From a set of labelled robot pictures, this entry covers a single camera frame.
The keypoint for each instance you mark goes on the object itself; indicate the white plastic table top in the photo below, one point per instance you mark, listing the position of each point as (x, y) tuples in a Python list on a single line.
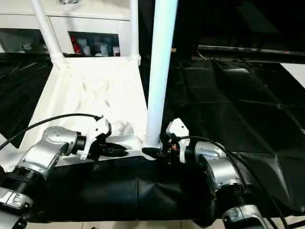
[(90, 90)]

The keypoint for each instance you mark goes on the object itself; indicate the white plastic table leg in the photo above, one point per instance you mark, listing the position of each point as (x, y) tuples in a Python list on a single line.
[(6, 159), (162, 59), (134, 31), (47, 31)]

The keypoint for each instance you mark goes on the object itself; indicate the black work surface mat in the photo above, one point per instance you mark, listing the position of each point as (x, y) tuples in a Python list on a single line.
[(238, 100)]

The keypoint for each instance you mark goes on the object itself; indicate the small white cup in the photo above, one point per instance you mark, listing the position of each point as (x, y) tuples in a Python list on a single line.
[(116, 50)]

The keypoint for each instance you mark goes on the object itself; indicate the patterned jar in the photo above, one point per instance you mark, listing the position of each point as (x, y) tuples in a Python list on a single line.
[(104, 48), (96, 44)]

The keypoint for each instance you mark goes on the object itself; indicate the red white bottle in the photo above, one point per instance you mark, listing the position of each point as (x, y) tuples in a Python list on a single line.
[(76, 45)]

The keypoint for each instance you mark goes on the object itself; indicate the small white figurine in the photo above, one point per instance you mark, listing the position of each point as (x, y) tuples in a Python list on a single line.
[(27, 45)]

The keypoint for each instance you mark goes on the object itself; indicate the white glass-door cabinet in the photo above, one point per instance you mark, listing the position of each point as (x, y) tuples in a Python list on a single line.
[(95, 21)]

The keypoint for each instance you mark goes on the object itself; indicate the dark grey tube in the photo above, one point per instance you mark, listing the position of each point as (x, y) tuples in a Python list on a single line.
[(257, 49)]

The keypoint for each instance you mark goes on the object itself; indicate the black backdrop cloth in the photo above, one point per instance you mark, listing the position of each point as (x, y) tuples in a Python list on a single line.
[(238, 23)]

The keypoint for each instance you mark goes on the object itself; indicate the grey patterned bundle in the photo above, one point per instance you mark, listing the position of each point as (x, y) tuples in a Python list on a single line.
[(64, 1)]

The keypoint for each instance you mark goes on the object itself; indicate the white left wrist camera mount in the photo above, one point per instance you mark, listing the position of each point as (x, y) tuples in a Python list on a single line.
[(97, 130)]

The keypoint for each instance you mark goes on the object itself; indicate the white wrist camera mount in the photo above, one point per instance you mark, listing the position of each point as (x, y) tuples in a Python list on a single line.
[(178, 127), (97, 130)]

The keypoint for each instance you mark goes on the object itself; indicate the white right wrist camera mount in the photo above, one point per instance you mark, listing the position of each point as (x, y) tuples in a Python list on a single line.
[(178, 127)]

